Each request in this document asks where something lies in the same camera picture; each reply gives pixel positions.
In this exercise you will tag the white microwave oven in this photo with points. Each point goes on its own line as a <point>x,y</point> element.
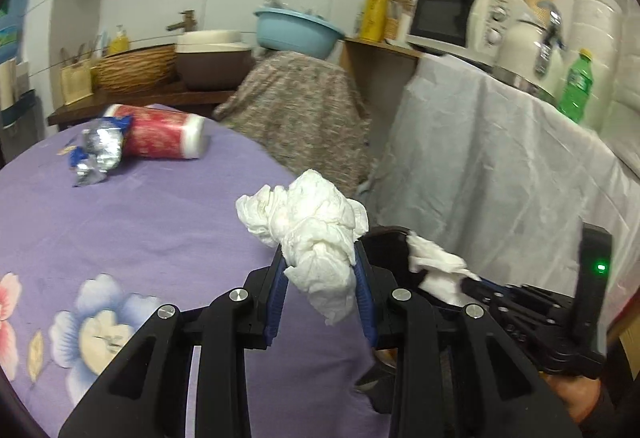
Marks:
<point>450,18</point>

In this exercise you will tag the silver blue snack wrapper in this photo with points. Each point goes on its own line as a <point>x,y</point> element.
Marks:
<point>102,143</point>

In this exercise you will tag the clear plastic bag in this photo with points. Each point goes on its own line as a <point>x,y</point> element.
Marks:
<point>290,4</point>

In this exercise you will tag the bronze faucet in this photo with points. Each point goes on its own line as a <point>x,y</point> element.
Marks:
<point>186,21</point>

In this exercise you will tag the blue plastic basin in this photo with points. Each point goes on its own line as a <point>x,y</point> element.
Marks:
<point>295,31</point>

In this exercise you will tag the wooden side cabinet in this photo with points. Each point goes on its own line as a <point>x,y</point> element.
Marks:
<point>380,78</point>

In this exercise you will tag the blue water jug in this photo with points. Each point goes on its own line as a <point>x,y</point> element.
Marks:
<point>10,23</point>

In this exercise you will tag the white electric kettle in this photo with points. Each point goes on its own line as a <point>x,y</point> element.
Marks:
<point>525,48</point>

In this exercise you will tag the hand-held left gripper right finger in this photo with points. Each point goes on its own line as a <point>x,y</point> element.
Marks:
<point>365,313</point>

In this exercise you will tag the paisley cloth cover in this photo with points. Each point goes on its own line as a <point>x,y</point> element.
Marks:
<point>300,118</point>

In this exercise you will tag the green soda bottle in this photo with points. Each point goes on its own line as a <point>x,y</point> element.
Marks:
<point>575,88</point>

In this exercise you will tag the wicker basket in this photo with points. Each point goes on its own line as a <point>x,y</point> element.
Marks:
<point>135,68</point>

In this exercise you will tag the yellow soap bottle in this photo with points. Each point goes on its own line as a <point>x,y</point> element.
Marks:
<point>119,43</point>

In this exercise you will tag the brown and white sink basin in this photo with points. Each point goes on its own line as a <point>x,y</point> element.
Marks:
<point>210,63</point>

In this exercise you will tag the round metal tray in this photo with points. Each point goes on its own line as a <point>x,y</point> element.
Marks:
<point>525,86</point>

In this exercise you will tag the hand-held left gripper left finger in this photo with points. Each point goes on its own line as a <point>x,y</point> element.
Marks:
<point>276,303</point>

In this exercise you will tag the small white tissue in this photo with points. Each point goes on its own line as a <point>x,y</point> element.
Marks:
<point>440,268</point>

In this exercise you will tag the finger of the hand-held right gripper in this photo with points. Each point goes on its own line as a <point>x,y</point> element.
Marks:
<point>502,310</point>
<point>487,287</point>

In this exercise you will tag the beige chopstick holder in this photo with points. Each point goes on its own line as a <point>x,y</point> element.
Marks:
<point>76,81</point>

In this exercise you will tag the red canister with white lid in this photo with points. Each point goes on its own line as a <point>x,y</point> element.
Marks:
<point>160,133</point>

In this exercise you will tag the person's right hand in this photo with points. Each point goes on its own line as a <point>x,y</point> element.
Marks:
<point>575,398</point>

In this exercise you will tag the glass jar with wicker sleeve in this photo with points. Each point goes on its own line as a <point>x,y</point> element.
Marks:
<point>399,18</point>

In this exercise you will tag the white cover cloth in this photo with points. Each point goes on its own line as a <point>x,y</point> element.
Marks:
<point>475,143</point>

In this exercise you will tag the large white tissue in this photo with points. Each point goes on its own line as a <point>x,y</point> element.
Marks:
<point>315,218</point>

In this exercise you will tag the yellow wrapped roll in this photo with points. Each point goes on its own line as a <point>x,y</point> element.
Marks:
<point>377,6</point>

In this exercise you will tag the purple floral tablecloth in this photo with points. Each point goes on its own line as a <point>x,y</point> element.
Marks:
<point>150,218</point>

